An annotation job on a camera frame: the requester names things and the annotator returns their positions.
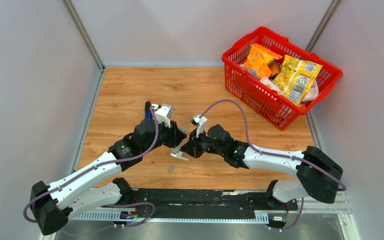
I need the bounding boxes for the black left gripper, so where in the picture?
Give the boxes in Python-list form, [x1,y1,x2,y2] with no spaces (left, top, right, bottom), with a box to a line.
[141,117,187,155]

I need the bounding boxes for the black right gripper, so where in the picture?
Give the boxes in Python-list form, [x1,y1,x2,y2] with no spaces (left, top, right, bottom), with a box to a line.
[180,128,226,160]

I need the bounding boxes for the grey white stapler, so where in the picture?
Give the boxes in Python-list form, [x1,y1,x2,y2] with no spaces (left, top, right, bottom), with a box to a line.
[169,125,188,161]

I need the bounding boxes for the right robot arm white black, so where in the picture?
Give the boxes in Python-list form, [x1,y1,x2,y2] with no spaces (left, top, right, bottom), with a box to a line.
[180,124,344,210]

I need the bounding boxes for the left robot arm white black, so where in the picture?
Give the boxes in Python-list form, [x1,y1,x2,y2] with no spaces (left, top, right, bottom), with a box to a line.
[23,119,187,236]

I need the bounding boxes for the red plastic shopping basket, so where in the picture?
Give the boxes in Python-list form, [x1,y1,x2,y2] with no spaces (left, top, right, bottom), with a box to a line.
[221,26,343,130]

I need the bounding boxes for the white bread package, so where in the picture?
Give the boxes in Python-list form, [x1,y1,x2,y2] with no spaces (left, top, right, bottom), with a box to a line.
[259,76,283,96]

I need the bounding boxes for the orange carton box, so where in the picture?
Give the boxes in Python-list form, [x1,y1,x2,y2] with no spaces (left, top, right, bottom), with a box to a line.
[243,43,283,80]

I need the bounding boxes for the yellow crisps bag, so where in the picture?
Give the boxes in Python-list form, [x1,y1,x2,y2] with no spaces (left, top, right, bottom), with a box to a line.
[283,60,323,107]

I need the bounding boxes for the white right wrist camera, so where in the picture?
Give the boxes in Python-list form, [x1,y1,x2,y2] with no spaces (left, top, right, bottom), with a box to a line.
[191,114,208,138]

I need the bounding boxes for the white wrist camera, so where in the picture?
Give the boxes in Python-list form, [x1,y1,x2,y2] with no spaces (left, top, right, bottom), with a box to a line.
[191,114,208,138]
[151,103,175,128]

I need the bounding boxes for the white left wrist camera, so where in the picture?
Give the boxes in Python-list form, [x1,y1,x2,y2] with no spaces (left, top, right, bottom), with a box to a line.
[151,103,175,128]

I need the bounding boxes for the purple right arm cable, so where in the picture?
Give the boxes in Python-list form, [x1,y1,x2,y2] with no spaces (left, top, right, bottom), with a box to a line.
[200,99,348,231]

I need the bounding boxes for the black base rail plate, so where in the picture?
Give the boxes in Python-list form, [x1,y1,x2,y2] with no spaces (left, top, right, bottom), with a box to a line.
[116,188,298,220]

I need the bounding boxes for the aluminium slotted rail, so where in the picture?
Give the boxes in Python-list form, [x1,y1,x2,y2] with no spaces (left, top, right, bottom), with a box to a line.
[51,187,271,224]

